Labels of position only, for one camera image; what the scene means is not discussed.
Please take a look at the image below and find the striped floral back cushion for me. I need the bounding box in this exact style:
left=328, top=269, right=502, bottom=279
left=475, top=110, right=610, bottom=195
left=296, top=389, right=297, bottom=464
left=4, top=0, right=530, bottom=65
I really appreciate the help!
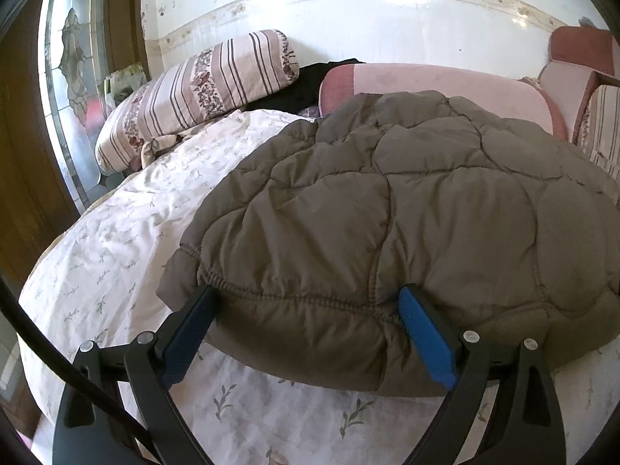
left=579, top=84, right=620, bottom=180

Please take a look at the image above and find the small printed picture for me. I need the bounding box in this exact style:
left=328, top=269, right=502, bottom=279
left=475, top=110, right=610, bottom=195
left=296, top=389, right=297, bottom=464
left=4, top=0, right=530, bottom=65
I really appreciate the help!
left=104, top=62, right=148, bottom=107

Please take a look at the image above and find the pink bolster cushion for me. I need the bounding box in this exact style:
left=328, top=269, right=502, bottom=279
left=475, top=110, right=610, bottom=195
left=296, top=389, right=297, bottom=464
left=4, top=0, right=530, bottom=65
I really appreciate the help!
left=317, top=62, right=567, bottom=141

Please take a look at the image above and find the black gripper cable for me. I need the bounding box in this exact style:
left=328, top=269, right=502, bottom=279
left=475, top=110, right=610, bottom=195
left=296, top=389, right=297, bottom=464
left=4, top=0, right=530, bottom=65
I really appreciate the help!
left=0, top=278, right=156, bottom=465

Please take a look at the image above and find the olive green puffer jacket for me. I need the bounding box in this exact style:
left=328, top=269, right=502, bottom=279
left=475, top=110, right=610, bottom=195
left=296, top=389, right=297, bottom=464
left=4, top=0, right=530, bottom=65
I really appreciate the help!
left=156, top=90, right=620, bottom=393

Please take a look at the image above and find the wooden door with glass pane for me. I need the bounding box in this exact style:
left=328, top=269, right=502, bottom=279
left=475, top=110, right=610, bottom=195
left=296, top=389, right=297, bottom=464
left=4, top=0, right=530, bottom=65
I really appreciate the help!
left=0, top=0, right=146, bottom=301

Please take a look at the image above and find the pink and red sofa backrest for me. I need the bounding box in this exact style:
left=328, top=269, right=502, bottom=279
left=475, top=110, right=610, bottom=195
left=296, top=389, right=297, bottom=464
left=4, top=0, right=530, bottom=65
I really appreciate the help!
left=549, top=26, right=618, bottom=76

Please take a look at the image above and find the black cloth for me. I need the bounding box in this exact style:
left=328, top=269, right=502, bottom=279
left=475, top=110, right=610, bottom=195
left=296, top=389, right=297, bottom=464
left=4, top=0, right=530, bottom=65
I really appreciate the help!
left=247, top=58, right=366, bottom=117

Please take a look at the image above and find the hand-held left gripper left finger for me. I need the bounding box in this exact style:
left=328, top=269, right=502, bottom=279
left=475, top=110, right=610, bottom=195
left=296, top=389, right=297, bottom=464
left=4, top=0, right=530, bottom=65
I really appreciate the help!
left=52, top=283, right=219, bottom=465

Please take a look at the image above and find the striped floral pillow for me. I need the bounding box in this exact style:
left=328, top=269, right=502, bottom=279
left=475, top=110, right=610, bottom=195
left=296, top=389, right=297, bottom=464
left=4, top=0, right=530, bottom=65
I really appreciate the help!
left=95, top=29, right=301, bottom=175

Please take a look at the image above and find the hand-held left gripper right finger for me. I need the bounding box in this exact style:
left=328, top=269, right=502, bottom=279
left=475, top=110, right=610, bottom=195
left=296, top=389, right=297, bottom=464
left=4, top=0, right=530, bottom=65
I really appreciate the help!
left=397, top=283, right=567, bottom=465

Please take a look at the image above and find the white floral bed sheet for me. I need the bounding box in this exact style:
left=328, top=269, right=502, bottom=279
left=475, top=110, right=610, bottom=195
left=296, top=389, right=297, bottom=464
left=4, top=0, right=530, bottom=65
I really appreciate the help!
left=17, top=109, right=620, bottom=465

